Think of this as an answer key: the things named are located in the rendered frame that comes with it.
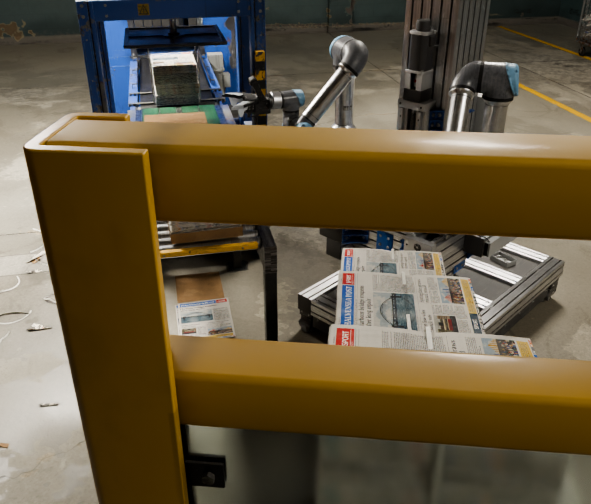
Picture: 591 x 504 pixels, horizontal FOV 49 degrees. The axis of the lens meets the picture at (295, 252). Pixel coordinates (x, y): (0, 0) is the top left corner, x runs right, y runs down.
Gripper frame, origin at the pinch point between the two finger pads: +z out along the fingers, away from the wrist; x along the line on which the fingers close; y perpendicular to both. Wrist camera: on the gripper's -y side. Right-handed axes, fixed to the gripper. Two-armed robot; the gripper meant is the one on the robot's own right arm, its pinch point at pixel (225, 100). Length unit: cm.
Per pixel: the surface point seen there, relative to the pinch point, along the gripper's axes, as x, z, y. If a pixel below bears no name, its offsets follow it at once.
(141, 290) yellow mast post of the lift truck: -215, 65, -81
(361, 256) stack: -83, -28, 30
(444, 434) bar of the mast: -226, 43, -68
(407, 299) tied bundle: -142, -10, -2
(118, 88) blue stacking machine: 306, 14, 113
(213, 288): 32, 1, 129
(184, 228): -45, 30, 31
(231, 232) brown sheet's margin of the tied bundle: -48, 12, 35
